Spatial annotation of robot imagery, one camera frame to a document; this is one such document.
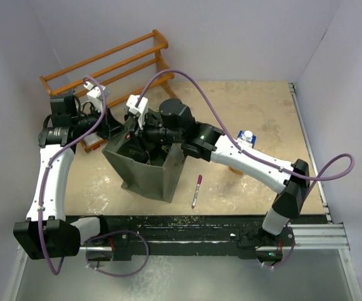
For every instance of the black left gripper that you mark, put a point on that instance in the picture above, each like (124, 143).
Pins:
(109, 126)

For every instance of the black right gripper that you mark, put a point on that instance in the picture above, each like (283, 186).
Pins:
(148, 120)

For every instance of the dark cola glass bottle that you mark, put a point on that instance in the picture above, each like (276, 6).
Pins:
(133, 148)

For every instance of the green canvas tote bag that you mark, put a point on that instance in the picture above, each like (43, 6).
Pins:
(158, 179)

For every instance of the blue orange juice carton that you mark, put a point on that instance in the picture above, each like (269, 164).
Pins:
(246, 139)

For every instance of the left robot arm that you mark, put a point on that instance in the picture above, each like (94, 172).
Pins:
(45, 231)

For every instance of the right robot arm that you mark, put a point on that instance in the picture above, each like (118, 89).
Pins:
(176, 125)

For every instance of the pink white marker pen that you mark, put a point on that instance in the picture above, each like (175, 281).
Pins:
(199, 182)

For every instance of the orange wooden shoe rack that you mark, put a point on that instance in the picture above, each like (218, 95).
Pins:
(112, 66)

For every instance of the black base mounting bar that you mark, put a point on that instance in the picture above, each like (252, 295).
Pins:
(191, 235)

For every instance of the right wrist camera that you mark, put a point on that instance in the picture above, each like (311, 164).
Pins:
(139, 110)

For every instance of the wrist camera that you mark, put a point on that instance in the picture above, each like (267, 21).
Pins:
(95, 95)
(139, 110)

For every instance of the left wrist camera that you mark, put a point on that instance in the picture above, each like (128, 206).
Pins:
(95, 95)

